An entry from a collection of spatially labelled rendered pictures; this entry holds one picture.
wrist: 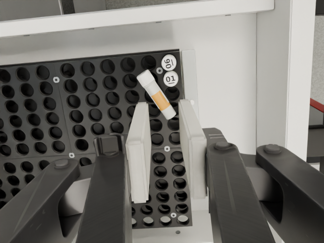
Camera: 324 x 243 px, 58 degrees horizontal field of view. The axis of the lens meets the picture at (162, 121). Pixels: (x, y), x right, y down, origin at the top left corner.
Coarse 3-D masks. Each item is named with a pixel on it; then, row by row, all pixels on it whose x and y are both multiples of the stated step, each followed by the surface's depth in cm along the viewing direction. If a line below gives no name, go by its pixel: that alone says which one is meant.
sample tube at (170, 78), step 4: (168, 72) 24; (172, 72) 24; (164, 76) 24; (168, 76) 24; (172, 76) 24; (176, 76) 24; (164, 80) 24; (168, 80) 24; (172, 80) 24; (176, 80) 24; (168, 84) 24; (172, 84) 24
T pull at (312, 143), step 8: (312, 128) 25; (320, 128) 25; (312, 136) 25; (320, 136) 25; (312, 144) 26; (320, 144) 26; (312, 152) 26; (320, 152) 26; (320, 160) 27; (320, 168) 27
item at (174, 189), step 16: (160, 64) 25; (176, 64) 25; (176, 96) 27; (176, 112) 27; (176, 128) 27; (176, 144) 27; (176, 160) 28; (176, 176) 28; (176, 208) 30; (176, 224) 30
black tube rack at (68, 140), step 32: (32, 64) 29; (64, 64) 26; (96, 64) 25; (128, 64) 29; (0, 96) 27; (32, 96) 27; (64, 96) 26; (96, 96) 29; (128, 96) 29; (0, 128) 28; (32, 128) 28; (64, 128) 27; (96, 128) 30; (128, 128) 27; (160, 128) 27; (0, 160) 29; (32, 160) 29; (160, 160) 32; (0, 192) 34; (160, 192) 33; (160, 224) 30
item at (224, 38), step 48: (240, 0) 24; (0, 48) 32; (48, 48) 32; (96, 48) 31; (144, 48) 31; (192, 48) 31; (240, 48) 31; (240, 96) 32; (240, 144) 34; (144, 240) 33; (192, 240) 32
